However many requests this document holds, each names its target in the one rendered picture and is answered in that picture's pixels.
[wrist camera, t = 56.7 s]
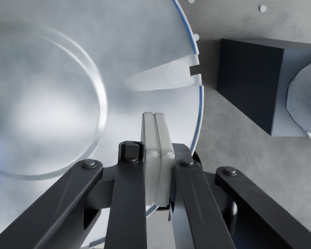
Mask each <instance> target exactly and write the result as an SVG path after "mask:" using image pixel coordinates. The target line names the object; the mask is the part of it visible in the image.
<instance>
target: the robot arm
mask: <svg viewBox="0 0 311 249"><path fill-rule="evenodd" d="M286 109H287V111H288V112H289V114H290V115H291V117H292V119H293V120H294V122H295V123H296V124H298V125H299V126H300V127H301V128H302V129H303V131H304V132H305V134H306V135H307V137H308V138H309V139H311V63H309V64H308V65H307V66H305V67H304V68H302V69H301V70H300V71H299V72H298V73H297V75H296V76H295V77H294V79H293V80H292V82H291V83H290V84H289V86H288V93H287V101H286ZM170 198H171V199H170ZM169 200H170V208H169V216H168V221H170V219H171V221H172V228H173V234H174V241H175V247H176V249H311V231H310V230H309V229H308V228H307V227H305V226H304V225H303V224H302V223H301V222H299V221H298V220H297V219H296V218H295V217H294V216H292V215H291V214H290V213H289V212H288V211H287V210H285V209H284V208H283V207H282V206H281V205H280V204H278V203H277V202H276V201H275V200H274V199H273V198H271V197H270V196H269V195H268V194H267V193H266V192H264V191H263V190H262V189H261V188H260V187H259V186H257V185H256V184H255V183H254V182H253V181H252V180H250V179H249V178H248V177H247V176H246V175H245V174H243V173H242V172H241V171H240V170H238V169H236V168H234V167H230V166H221V167H218V168H217V169H216V174H214V173H210V172H206V171H203V170H202V167H201V165H200V164H199V162H197V161H195V160H193V158H192V155H191V153H190V150H189V148H188V146H186V145H185V144H183V143H172V142H171V138H170V135H169V131H168V127H167V123H166V120H165V116H164V115H163V113H155V114H152V112H144V113H143V114H142V127H141V140H140V141H127V140H126V141H123V142H121V143H119V145H118V162H117V164H116V165H114V166H110V167H103V164H102V162H100V161H98V160H93V159H84V160H81V161H78V162H77V163H75V164H74V165H73V166H72V167H71V168H70V169H69V170H68V171H67V172H66V173H65V174H63V175H62V176H61V177H60V178H59V179H58V180H57V181H56V182H55V183H54V184H53V185H52V186H51V187H50V188H48V189H47V190H46V191H45V192H44V193H43V194H42V195H41V196H40V197H39V198H38V199H37V200H36V201H35V202H33V203H32V204H31V205H30V206H29V207H28V208H27V209H26V210H25V211H24V212H23V213H22V214H21V215H20V216H18V217H17V218H16V219H15V220H14V221H13V222H12V223H11V224H10V225H9V226H8V227H7V228H6V229H5V230H3V231H2V232H1V233H0V249H80V247H81V245H82V244H83V242H84V241H85V239H86V238H87V236H88V234H89V233H90V231H91V230H92V228H93V226H94V225H95V223H96V222H97V220H98V218H99V217H100V215H101V211H102V209H105V208H110V213H109V219H108V226H107V231H106V238H105V244H104V249H147V222H146V206H152V205H156V207H167V205H169ZM236 209H237V212H236Z"/></svg>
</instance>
